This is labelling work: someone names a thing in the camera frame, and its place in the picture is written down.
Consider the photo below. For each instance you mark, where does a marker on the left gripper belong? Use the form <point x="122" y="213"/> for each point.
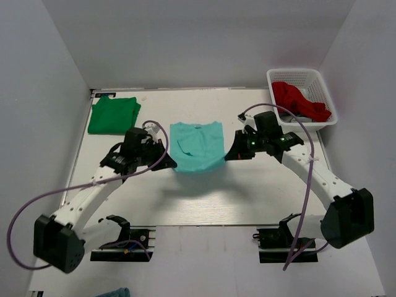
<point x="166" y="162"/>

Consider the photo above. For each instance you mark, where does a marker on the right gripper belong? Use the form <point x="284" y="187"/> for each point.
<point x="237" y="149"/>

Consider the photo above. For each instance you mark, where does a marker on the teal t-shirt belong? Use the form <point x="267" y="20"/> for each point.
<point x="197" y="148"/>

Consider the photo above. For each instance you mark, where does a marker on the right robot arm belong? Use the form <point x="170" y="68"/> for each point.
<point x="349" y="212"/>

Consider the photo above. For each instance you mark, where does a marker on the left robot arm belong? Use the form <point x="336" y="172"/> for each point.
<point x="63" y="238"/>

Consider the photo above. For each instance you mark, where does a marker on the grey garment in basket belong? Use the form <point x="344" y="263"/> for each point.
<point x="287" y="118"/>

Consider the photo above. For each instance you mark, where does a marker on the folded green t-shirt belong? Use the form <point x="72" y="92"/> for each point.
<point x="113" y="116"/>

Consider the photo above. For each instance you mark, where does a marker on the red t-shirt in basket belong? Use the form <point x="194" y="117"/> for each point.
<point x="289" y="97"/>

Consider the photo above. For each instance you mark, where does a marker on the white plastic basket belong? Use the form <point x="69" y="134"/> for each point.
<point x="310" y="84"/>

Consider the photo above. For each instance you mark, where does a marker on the blue label sticker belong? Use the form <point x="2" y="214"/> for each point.
<point x="109" y="95"/>

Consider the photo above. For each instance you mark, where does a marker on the dark teal cloth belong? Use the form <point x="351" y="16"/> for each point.
<point x="120" y="292"/>

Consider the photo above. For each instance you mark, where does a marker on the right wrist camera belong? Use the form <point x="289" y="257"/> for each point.
<point x="248" y="123"/>

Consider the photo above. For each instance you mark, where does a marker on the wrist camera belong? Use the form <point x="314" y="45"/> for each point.
<point x="152" y="130"/>
<point x="248" y="123"/>

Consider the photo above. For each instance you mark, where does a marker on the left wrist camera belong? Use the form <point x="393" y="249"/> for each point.
<point x="152" y="130"/>

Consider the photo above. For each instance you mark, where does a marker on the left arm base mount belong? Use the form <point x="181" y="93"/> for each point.
<point x="134" y="244"/>

